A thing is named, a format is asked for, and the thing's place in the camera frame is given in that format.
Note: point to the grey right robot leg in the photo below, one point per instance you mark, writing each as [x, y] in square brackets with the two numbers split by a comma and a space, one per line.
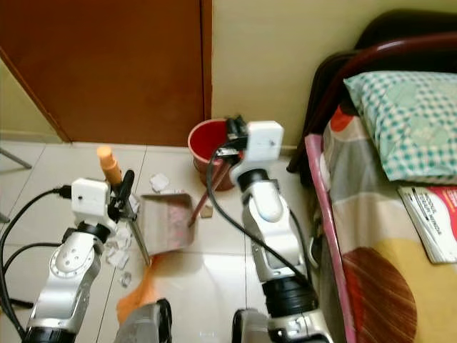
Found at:
[251, 327]

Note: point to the pink bed side rail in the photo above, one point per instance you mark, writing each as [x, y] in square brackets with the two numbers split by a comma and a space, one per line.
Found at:
[325, 214]

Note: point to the patterned bed sheet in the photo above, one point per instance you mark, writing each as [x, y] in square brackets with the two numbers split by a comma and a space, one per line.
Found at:
[378, 286]

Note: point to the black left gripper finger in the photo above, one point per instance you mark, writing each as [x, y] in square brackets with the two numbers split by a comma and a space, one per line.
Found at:
[127, 186]

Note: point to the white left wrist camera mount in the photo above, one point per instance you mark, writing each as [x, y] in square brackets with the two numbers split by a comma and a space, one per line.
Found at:
[89, 200]

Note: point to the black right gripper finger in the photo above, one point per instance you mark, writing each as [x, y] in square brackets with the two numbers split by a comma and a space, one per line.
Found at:
[240, 126]
[230, 127]

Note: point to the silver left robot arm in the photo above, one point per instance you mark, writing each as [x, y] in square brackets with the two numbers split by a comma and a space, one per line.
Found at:
[68, 275]

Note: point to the brown wooden door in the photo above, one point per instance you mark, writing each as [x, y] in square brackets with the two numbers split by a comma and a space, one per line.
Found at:
[114, 64]

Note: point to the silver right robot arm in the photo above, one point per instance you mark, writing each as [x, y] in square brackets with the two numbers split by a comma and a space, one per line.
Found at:
[268, 229]

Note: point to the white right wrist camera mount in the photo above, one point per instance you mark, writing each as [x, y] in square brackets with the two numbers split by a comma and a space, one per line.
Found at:
[264, 146]

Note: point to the green checkered pillow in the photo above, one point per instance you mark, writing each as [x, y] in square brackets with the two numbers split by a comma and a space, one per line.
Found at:
[407, 121]

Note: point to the black headboard panel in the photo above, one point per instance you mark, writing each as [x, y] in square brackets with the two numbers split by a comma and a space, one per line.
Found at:
[414, 25]

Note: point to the small brown floor scrap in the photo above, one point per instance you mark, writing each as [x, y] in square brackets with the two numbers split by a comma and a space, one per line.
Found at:
[208, 211]

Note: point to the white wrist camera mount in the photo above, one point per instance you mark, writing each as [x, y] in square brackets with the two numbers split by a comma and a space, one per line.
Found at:
[89, 200]
[264, 146]

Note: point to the orange broom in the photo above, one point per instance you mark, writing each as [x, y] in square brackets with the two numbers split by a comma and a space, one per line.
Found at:
[109, 164]

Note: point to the white crumpled paper scrap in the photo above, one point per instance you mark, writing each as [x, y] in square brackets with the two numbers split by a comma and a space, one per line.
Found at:
[126, 279]
[123, 241]
[159, 182]
[114, 256]

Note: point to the grey left robot leg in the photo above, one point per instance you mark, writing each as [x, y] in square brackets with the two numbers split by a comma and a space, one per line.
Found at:
[143, 325]

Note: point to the dark red curved headboard bar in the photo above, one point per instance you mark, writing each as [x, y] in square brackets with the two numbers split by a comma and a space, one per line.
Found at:
[371, 57]

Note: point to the red and white booklet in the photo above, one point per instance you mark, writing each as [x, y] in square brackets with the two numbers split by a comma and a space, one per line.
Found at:
[435, 221]

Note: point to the grey robot leg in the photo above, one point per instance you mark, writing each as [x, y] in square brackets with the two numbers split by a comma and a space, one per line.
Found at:
[251, 327]
[143, 325]

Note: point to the grey metal chair leg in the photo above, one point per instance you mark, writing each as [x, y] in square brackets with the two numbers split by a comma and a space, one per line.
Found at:
[16, 158]

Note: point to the red plastic bucket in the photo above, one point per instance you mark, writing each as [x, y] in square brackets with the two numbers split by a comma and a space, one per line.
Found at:
[203, 143]

